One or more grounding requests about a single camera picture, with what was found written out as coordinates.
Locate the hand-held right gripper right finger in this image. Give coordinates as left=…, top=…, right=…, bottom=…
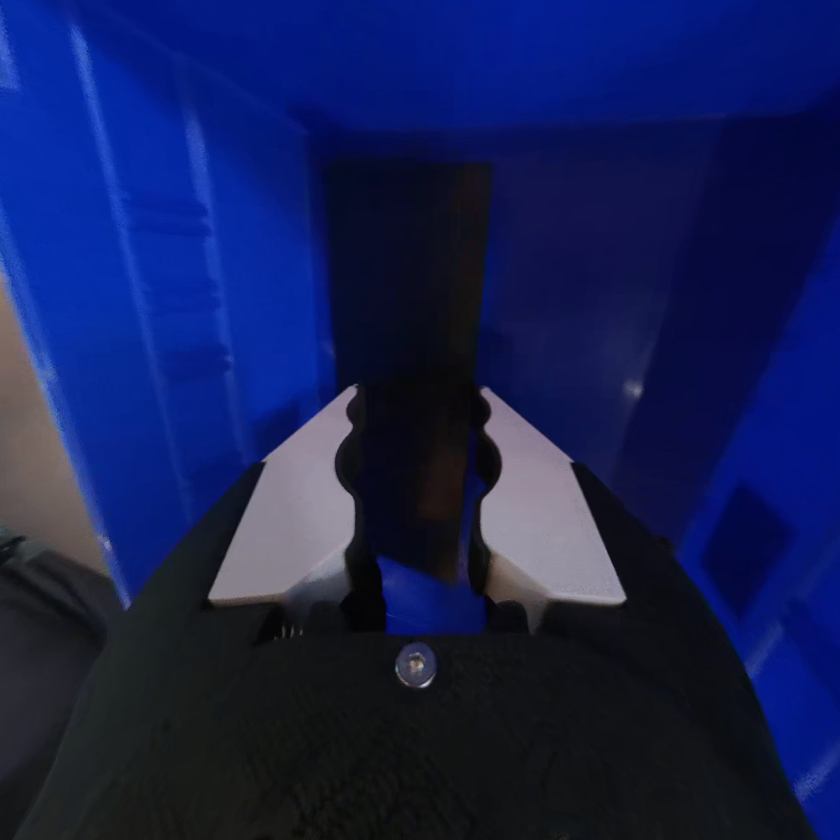
left=467, top=384, right=626, bottom=632

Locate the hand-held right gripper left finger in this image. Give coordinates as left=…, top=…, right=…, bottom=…
left=207, top=384, right=388, bottom=632

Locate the dark rectangular bar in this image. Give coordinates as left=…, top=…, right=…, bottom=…
left=327, top=161, right=494, bottom=586

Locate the blue bin with tag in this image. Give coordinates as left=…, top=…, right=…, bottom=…
left=0, top=0, right=840, bottom=840

